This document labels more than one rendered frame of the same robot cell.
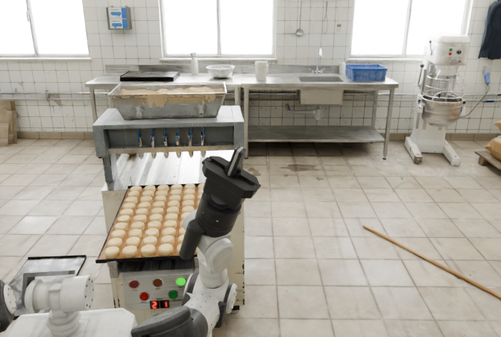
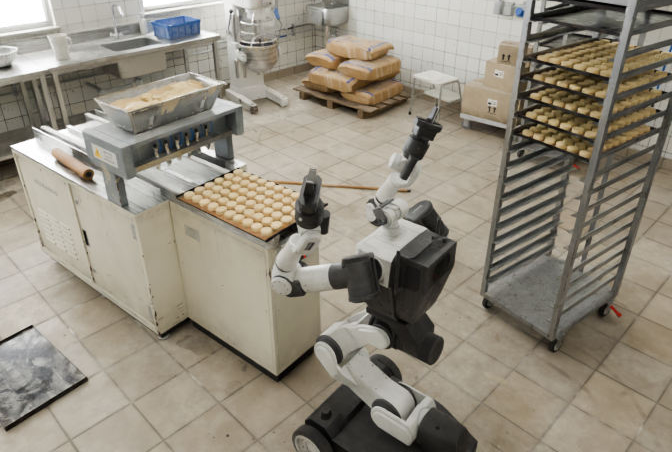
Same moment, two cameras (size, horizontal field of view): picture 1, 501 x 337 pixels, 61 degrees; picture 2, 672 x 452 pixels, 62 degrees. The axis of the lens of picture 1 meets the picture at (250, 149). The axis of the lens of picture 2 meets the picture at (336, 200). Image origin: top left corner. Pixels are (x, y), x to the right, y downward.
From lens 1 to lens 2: 180 cm
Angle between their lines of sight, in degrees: 43
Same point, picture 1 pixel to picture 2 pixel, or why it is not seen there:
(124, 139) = (137, 154)
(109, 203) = (143, 224)
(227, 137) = (221, 125)
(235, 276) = not seen: hidden behind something
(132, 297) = not seen: hidden behind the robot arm
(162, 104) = (173, 107)
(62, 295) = (401, 209)
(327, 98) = (150, 65)
